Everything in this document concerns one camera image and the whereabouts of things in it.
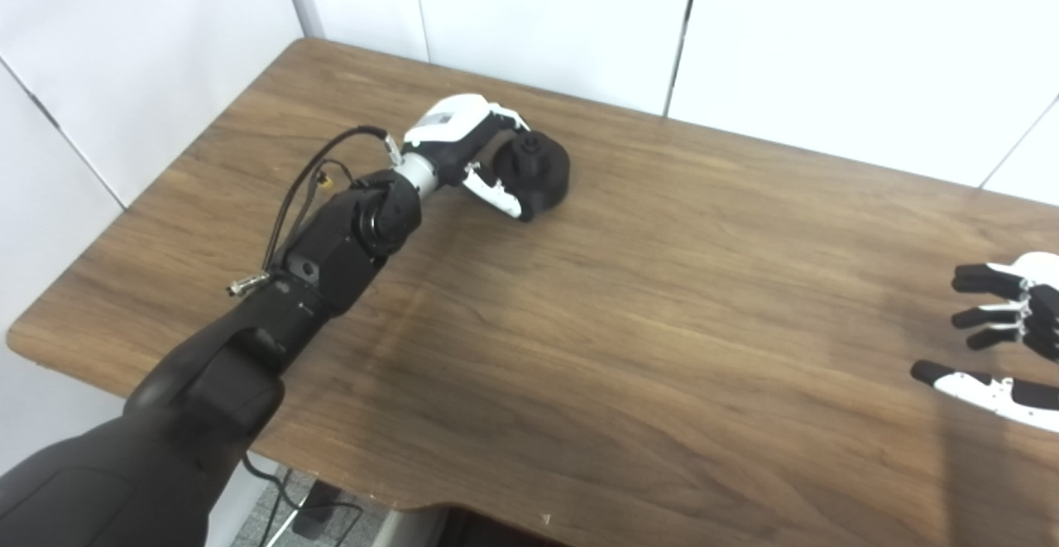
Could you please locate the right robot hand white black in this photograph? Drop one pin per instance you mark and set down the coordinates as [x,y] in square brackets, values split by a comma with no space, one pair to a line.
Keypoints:
[993,394]

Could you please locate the black table leg foot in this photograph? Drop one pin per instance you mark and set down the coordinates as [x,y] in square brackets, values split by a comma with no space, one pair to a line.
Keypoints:
[318,510]

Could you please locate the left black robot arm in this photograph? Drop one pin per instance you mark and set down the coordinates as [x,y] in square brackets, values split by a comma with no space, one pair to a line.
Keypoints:
[331,257]

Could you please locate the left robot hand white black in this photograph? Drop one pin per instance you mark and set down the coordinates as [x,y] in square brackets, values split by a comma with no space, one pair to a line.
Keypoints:
[451,121]

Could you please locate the round black stepped part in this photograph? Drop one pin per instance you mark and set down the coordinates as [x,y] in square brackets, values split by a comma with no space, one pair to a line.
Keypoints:
[542,175]

